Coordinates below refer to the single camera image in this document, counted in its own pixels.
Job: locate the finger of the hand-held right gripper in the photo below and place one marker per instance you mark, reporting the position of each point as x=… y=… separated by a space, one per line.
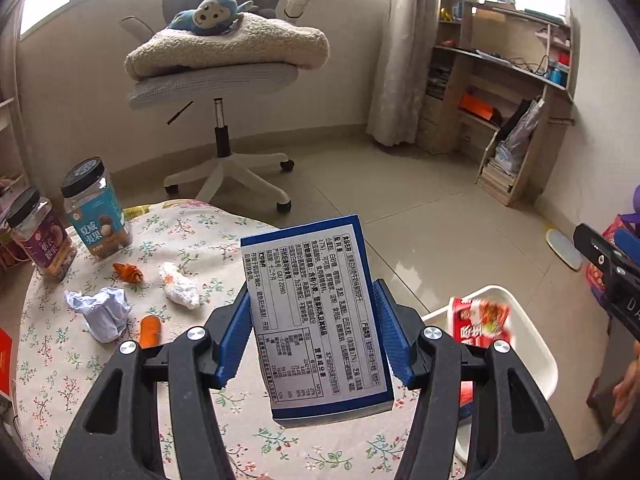
x=627 y=240
x=597 y=255

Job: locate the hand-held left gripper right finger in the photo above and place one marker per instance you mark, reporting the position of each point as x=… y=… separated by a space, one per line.
x=395 y=335

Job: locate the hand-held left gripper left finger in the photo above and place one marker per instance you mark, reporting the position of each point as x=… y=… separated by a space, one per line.
x=235 y=340

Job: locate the blue cardboard box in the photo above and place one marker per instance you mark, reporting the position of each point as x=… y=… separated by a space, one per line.
x=320 y=320

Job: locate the red snack bag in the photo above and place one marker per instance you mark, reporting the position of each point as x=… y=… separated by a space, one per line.
x=475 y=320

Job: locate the white plastic bin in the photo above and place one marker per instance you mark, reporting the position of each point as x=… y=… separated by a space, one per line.
x=530 y=340

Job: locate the person's right hand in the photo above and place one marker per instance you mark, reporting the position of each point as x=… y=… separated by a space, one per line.
x=627 y=390

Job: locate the pink purple printed bag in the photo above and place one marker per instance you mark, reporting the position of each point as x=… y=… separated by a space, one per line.
x=591 y=277

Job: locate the pale blue oval scale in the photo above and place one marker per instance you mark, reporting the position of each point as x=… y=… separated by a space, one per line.
x=562 y=250

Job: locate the crumpled white tissue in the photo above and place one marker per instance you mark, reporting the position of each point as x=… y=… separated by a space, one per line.
x=177 y=285

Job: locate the orange carrot toy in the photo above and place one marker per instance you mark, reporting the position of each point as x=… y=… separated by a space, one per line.
x=150 y=331

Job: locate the orange wrapper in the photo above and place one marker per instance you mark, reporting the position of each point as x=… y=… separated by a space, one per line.
x=127 y=272

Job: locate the stack of books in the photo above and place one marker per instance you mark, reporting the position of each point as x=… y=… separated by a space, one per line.
x=495 y=176

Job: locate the wooden desk shelf unit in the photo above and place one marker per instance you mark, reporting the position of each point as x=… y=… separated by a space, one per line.
x=547 y=130

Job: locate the crumpled white paper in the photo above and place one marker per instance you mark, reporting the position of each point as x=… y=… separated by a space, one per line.
x=102 y=315

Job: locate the silver plastic bag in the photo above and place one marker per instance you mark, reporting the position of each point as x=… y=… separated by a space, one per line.
x=520 y=135

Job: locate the blue container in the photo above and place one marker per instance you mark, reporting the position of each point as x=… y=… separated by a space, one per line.
x=557 y=74

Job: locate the blue label nut jar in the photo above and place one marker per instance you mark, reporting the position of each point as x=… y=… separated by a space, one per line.
x=97 y=220

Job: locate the orange box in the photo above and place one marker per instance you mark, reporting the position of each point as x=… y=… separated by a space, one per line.
x=475 y=105

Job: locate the purple label nut jar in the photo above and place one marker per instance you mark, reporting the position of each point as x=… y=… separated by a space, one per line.
x=42 y=245

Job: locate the red gift bag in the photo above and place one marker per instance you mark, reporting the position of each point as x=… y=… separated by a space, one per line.
x=4 y=360

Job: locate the grey office chair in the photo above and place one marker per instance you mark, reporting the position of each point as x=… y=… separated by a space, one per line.
x=215 y=87

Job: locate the pale patterned curtain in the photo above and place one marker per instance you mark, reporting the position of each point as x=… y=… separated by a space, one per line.
x=400 y=60

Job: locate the yellow toy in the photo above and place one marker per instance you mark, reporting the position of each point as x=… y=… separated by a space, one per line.
x=445 y=12

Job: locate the beige fleece blanket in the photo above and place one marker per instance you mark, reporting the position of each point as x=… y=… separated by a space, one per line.
x=240 y=45

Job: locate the blue plush monkey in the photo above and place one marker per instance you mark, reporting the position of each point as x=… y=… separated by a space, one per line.
x=210 y=12

